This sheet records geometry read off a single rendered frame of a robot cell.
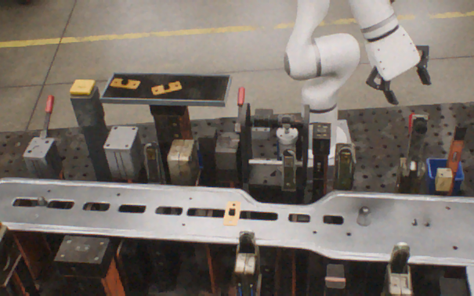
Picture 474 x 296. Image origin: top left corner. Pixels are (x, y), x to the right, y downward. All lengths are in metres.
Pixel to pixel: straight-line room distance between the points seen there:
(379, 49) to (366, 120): 0.98
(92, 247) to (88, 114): 0.49
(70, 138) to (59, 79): 1.73
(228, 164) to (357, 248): 0.43
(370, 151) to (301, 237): 0.77
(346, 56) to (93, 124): 0.80
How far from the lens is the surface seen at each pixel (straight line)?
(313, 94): 1.90
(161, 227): 1.57
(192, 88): 1.74
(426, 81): 1.45
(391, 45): 1.39
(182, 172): 1.66
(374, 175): 2.11
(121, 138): 1.68
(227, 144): 1.65
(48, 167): 1.81
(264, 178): 1.71
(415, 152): 1.60
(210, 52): 4.11
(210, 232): 1.53
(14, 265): 1.68
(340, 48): 1.82
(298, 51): 1.78
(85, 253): 1.52
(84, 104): 1.84
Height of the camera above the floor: 2.15
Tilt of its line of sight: 41 degrees down
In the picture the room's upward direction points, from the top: 5 degrees counter-clockwise
